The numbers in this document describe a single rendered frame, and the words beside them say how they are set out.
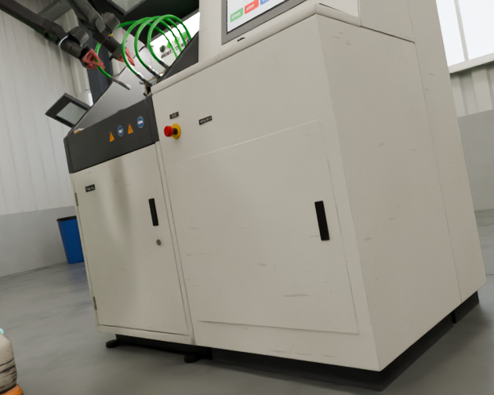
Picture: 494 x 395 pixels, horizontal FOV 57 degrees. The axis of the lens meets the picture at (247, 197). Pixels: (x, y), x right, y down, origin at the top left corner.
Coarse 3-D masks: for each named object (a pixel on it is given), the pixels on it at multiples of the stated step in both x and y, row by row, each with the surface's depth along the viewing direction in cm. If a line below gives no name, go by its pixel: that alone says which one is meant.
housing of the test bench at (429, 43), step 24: (408, 0) 153; (432, 0) 170; (432, 24) 167; (432, 48) 164; (432, 72) 160; (432, 96) 157; (432, 120) 155; (456, 120) 172; (456, 144) 168; (456, 168) 165; (456, 192) 162; (456, 216) 159; (456, 240) 156; (456, 264) 153; (480, 264) 170; (456, 312) 156
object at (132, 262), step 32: (128, 160) 173; (96, 192) 192; (128, 192) 176; (160, 192) 162; (96, 224) 195; (128, 224) 179; (160, 224) 164; (96, 256) 198; (128, 256) 181; (160, 256) 166; (96, 288) 202; (128, 288) 184; (160, 288) 169; (128, 320) 187; (160, 320) 171
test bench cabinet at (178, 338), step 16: (160, 144) 159; (160, 160) 160; (80, 224) 205; (176, 240) 159; (176, 256) 160; (96, 320) 205; (128, 336) 202; (144, 336) 180; (160, 336) 173; (176, 336) 165; (192, 336) 159; (192, 352) 168; (208, 352) 166
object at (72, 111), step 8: (64, 96) 488; (72, 96) 491; (56, 104) 512; (64, 104) 507; (72, 104) 505; (80, 104) 496; (48, 112) 540; (56, 112) 533; (64, 112) 531; (72, 112) 525; (80, 112) 519; (56, 120) 555; (64, 120) 553; (72, 120) 546
